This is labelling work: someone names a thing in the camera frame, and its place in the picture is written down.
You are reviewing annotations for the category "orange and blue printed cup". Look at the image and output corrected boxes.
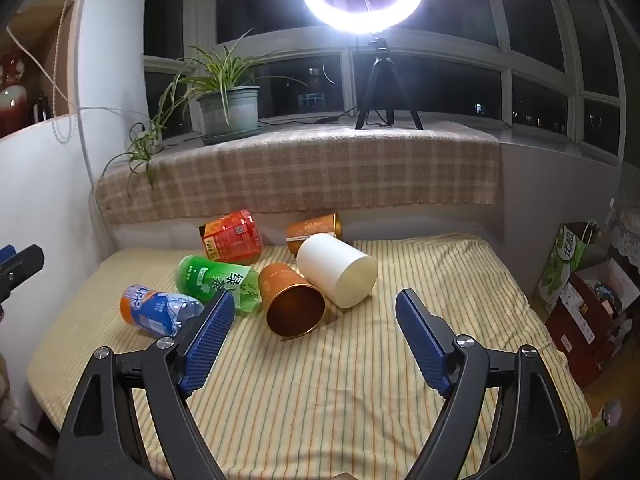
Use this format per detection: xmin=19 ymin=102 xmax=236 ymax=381
xmin=120 ymin=284 xmax=205 ymax=337

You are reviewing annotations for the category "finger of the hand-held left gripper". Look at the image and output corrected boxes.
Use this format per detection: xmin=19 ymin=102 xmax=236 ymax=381
xmin=0 ymin=244 xmax=45 ymax=306

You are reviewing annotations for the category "white cup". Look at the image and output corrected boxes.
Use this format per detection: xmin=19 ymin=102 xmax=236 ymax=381
xmin=296 ymin=233 xmax=379 ymax=308

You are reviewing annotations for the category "red vase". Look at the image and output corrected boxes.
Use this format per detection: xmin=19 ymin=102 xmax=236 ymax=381
xmin=0 ymin=57 xmax=28 ymax=138

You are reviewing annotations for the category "black tripod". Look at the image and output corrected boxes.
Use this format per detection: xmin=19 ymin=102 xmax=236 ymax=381
xmin=355 ymin=35 xmax=425 ymax=132

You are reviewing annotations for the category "green printed cup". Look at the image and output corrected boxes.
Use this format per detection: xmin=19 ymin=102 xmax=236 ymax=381
xmin=175 ymin=255 xmax=263 ymax=317

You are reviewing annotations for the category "green plastic bag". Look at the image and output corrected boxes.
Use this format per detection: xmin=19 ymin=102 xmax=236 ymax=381
xmin=580 ymin=399 xmax=624 ymax=443

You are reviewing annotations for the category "white window frame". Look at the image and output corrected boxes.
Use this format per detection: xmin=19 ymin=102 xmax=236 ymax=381
xmin=142 ymin=0 xmax=632 ymax=166

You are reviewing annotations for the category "black cable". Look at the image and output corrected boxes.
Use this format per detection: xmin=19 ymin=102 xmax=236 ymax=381
xmin=260 ymin=109 xmax=359 ymax=127

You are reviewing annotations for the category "plaid cloth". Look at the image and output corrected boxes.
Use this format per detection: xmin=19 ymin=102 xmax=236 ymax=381
xmin=95 ymin=121 xmax=502 ymax=226

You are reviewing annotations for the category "green paper bag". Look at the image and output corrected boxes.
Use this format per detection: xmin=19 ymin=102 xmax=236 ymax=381
xmin=537 ymin=222 xmax=601 ymax=316

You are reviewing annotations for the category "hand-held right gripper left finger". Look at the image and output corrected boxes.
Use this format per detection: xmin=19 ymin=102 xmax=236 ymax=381
xmin=57 ymin=290 xmax=236 ymax=480

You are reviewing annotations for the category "copper cup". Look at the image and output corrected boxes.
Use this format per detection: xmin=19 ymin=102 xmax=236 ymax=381
xmin=285 ymin=213 xmax=344 ymax=256
xmin=257 ymin=262 xmax=327 ymax=338

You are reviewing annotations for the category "red printed cup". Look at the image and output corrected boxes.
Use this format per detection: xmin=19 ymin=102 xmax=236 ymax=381
xmin=199 ymin=209 xmax=264 ymax=262

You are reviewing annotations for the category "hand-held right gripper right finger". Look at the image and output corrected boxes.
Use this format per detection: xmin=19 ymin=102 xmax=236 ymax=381
xmin=395 ymin=287 xmax=583 ymax=480

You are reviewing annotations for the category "red cardboard box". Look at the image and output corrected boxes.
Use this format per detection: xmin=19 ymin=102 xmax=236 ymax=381
xmin=545 ymin=257 xmax=640 ymax=388

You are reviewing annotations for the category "wooden shelf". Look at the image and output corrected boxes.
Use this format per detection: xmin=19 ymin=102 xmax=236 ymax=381
xmin=0 ymin=0 xmax=83 ymax=131

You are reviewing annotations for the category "spider plant in grey pot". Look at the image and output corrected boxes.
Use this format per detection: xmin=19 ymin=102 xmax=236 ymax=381
xmin=102 ymin=30 xmax=308 ymax=196

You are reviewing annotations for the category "striped yellow bed sheet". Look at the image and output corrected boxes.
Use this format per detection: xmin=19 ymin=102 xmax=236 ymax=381
xmin=25 ymin=232 xmax=593 ymax=480

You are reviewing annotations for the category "white lace cloth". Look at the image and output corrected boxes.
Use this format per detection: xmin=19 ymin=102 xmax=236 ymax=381
xmin=607 ymin=207 xmax=640 ymax=261

